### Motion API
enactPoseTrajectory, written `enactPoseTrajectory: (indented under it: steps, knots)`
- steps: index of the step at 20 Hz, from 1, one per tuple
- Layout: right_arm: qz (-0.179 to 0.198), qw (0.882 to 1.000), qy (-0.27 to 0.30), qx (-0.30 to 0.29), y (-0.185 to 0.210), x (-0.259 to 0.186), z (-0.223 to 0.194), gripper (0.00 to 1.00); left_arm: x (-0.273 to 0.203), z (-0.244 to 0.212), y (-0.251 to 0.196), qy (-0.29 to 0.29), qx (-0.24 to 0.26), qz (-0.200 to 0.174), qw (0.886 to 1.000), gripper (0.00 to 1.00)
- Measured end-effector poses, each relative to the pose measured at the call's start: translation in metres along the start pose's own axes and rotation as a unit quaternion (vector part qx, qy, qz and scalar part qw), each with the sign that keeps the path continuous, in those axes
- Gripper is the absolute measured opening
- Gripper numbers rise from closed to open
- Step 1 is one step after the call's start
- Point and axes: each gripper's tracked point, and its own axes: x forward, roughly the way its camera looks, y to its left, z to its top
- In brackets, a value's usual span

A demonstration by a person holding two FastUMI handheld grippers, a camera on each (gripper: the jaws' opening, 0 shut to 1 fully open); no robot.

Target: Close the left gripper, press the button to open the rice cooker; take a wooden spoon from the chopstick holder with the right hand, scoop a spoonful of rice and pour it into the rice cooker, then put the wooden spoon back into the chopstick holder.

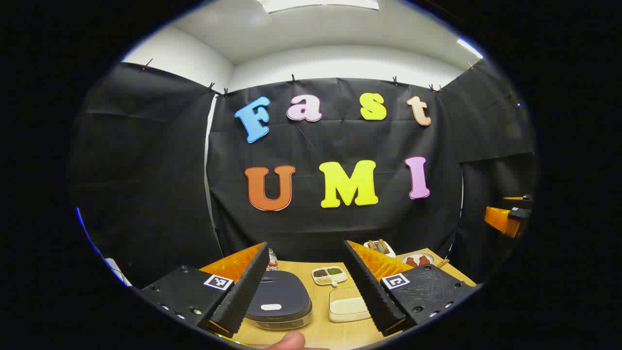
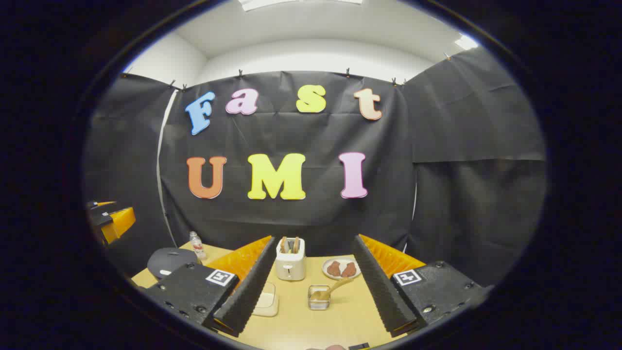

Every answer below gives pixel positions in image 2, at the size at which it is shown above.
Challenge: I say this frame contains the white toaster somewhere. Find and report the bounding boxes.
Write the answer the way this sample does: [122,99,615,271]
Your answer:
[275,238,307,281]

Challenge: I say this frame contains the dark grey rice cooker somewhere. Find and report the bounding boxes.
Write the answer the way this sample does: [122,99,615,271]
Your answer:
[147,248,201,280]

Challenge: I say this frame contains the clear plastic container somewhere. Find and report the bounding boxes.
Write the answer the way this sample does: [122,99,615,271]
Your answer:
[252,282,280,317]

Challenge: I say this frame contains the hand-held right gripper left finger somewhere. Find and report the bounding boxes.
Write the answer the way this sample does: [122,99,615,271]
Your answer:
[145,236,276,337]

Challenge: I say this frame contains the white round plate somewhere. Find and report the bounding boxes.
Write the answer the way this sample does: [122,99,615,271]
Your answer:
[322,258,362,280]

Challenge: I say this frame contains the black backdrop cloth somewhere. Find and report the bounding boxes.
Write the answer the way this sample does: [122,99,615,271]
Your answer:
[84,46,547,287]

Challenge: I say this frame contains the wooden spoon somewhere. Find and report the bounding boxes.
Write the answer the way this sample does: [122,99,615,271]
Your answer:
[311,277,354,301]

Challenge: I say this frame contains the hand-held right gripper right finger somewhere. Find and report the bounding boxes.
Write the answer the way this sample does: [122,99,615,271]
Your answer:
[352,234,489,337]

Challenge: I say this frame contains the small clear drink bottle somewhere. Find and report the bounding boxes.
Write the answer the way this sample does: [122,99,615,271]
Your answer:
[190,232,207,261]

